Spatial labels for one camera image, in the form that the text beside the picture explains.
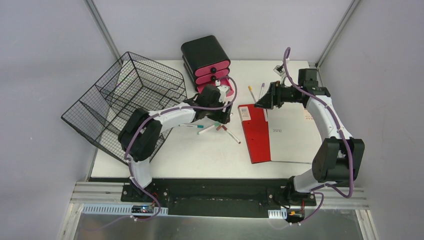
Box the white cable duct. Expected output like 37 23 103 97
267 208 288 220
81 203 169 217

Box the white binder cover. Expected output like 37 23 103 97
267 103 322 165

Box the green cap white marker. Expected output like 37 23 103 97
197 123 220 135

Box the yellow cap white pen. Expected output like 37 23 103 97
248 85 257 103

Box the purple cap white pen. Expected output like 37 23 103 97
258 82 265 99

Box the white cable duct right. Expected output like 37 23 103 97
267 208 288 220

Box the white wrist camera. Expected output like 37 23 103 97
273 65 285 77
215 81 231 103

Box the black wire mesh tray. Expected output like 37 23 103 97
61 51 187 163

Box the white cable duct left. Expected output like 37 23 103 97
81 203 169 217

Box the red binder folder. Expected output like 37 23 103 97
237 104 271 164

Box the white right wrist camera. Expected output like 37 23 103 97
273 65 285 77

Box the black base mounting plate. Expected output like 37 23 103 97
120 178 317 218

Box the red brown white marker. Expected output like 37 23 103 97
221 125 241 144

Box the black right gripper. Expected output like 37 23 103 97
254 81 303 110

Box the teal cap white marker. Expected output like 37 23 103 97
178 124 205 129

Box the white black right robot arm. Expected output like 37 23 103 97
254 68 365 205

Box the black drawer cabinet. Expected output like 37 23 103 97
180 35 231 92

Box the pink top drawer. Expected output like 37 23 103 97
194 60 231 77

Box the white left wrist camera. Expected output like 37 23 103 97
215 81 231 103

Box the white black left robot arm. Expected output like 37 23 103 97
118 84 233 203

